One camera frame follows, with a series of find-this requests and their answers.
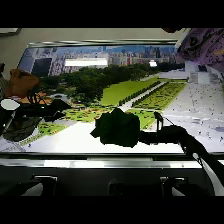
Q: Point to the dark green T-shirt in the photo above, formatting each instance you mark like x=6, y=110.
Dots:
x=116, y=128

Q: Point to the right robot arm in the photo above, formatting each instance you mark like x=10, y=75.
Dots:
x=173, y=133

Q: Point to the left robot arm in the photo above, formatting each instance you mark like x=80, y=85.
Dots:
x=36, y=110

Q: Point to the grey garment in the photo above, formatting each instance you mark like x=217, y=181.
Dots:
x=20, y=131

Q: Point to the brown garment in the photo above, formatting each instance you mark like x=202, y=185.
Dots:
x=21, y=83

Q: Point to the purple printed garment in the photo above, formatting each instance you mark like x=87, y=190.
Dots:
x=203, y=46

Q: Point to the silver frame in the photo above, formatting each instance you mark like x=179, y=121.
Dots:
x=100, y=163

